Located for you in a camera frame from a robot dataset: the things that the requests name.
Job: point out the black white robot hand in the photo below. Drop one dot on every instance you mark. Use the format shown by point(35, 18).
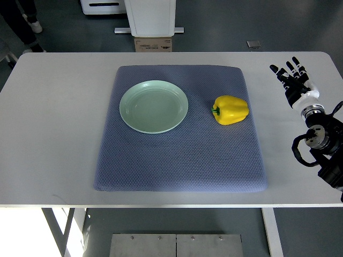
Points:
point(300, 91)

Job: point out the yellow bell pepper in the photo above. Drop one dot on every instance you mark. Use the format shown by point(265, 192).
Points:
point(228, 110)

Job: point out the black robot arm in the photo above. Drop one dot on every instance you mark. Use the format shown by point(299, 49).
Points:
point(324, 137)

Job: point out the small grey floor plate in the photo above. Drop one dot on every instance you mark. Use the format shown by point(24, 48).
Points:
point(254, 44)

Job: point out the light green plate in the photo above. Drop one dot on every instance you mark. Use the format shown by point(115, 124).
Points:
point(153, 107)

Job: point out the blue woven mat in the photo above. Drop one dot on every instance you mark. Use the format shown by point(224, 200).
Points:
point(199, 155)

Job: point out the white table leg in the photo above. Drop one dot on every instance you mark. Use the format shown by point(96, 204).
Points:
point(272, 233)

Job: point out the cardboard box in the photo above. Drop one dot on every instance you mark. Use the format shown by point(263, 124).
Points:
point(153, 44)

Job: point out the white appliance with slot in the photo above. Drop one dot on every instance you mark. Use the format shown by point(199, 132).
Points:
point(102, 7)

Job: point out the person leg with sneaker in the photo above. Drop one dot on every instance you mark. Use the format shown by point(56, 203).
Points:
point(30, 13)

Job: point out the grey chair base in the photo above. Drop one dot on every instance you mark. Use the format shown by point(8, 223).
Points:
point(7, 54)

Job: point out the white pedestal base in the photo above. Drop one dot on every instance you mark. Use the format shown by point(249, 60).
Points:
point(151, 18)

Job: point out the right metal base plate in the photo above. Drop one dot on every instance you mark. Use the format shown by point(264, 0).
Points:
point(209, 245)

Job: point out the metal base plate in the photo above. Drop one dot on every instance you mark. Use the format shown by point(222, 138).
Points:
point(209, 245)
point(143, 245)

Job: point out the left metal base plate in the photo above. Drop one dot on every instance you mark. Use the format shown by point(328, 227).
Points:
point(143, 245)

